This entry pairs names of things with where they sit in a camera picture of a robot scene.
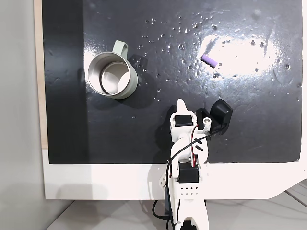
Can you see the black oval camera box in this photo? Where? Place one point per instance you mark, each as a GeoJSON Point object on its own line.
{"type": "Point", "coordinates": [221, 111]}

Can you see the pale green steel mug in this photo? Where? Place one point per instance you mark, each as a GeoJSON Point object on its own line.
{"type": "Point", "coordinates": [130, 81]}

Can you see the purple ribbed pen grip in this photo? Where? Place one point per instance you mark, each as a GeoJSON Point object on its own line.
{"type": "Point", "coordinates": [209, 60]}

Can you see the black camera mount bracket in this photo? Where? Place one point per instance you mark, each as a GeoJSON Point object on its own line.
{"type": "Point", "coordinates": [201, 113]}

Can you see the black table mat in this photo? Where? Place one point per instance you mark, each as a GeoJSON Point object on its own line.
{"type": "Point", "coordinates": [144, 134]}

